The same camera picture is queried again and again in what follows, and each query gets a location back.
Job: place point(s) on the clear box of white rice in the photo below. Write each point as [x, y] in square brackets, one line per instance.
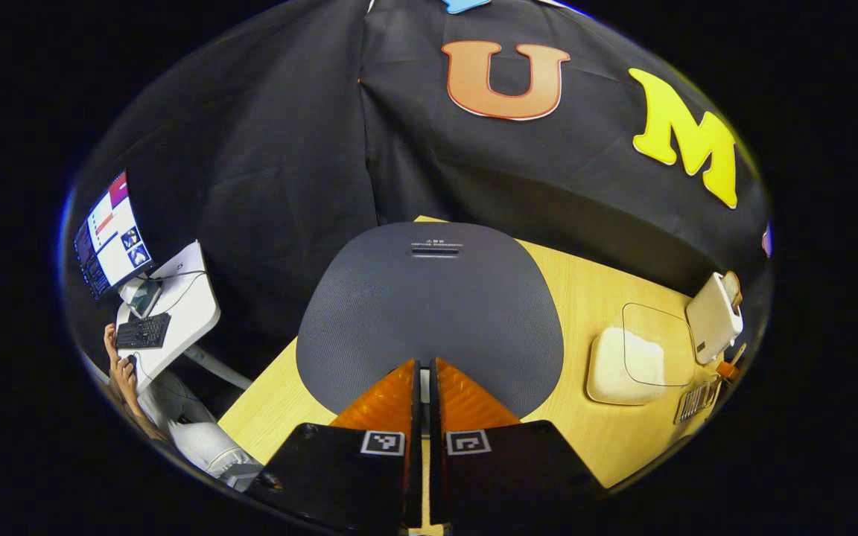
[623, 372]

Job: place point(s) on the white toaster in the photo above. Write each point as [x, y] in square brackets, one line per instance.
[712, 324]

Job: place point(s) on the dark grey rice cooker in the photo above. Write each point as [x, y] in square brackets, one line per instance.
[429, 313]

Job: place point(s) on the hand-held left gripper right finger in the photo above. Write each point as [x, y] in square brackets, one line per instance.
[503, 476]

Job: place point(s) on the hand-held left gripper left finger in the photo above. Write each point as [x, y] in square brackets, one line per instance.
[369, 476]

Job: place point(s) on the black keyboard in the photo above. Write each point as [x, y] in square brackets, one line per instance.
[144, 331]

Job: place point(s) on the white side table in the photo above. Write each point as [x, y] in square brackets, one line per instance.
[191, 313]

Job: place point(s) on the white bread slice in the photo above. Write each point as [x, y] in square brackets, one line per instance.
[733, 286]

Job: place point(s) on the computer monitor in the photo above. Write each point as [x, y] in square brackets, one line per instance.
[112, 238]

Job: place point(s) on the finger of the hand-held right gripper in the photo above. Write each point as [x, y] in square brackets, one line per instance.
[728, 369]

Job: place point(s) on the black backdrop cloth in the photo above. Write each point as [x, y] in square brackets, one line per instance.
[287, 149]

